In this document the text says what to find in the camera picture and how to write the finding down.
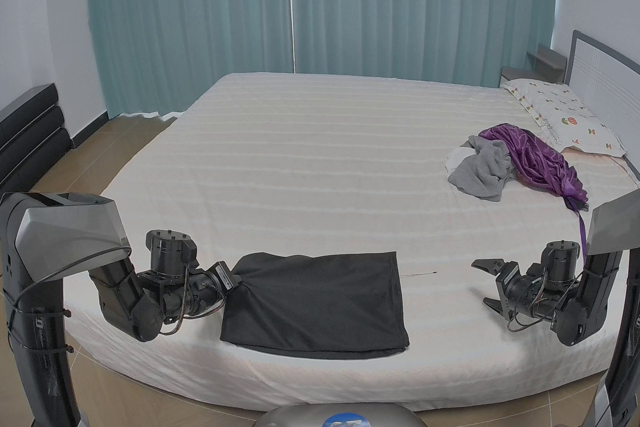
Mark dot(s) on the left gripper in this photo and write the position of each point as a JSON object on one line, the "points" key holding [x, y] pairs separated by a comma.
{"points": [[210, 290]]}

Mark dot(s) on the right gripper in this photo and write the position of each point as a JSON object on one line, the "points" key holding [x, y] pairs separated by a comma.
{"points": [[522, 292]]}

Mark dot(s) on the black T-shirt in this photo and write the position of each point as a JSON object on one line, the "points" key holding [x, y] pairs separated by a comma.
{"points": [[320, 305]]}

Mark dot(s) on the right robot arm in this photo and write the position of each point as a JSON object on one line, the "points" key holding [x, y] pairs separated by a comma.
{"points": [[607, 225]]}

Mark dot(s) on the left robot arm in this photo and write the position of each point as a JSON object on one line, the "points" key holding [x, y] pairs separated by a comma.
{"points": [[65, 225]]}

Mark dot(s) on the bed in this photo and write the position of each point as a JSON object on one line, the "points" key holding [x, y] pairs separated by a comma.
{"points": [[325, 165]]}

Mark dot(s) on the grey garment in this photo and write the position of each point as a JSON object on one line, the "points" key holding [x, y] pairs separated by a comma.
{"points": [[480, 175]]}

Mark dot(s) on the purple satin garment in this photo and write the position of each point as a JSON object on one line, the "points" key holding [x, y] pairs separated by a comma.
{"points": [[535, 160]]}

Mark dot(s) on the white garment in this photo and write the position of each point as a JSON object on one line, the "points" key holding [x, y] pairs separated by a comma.
{"points": [[457, 157]]}

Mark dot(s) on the white printed pillow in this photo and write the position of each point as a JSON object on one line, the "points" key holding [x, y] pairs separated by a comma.
{"points": [[570, 117]]}

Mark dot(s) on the grey bedside table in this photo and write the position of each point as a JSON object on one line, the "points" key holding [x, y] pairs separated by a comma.
{"points": [[547, 63]]}

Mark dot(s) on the black chest of drawers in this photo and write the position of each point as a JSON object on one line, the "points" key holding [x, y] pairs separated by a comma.
{"points": [[30, 135]]}

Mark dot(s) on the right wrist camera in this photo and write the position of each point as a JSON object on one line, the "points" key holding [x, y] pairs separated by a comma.
{"points": [[535, 275]]}

